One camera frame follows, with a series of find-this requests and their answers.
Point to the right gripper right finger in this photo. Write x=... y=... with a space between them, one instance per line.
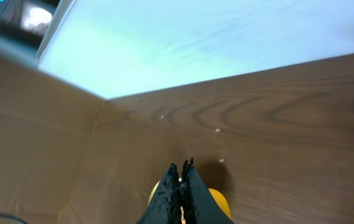
x=197 y=202

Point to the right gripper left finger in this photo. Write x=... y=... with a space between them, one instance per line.
x=164 y=206

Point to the yellow measuring scoop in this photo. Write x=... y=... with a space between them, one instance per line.
x=217 y=196

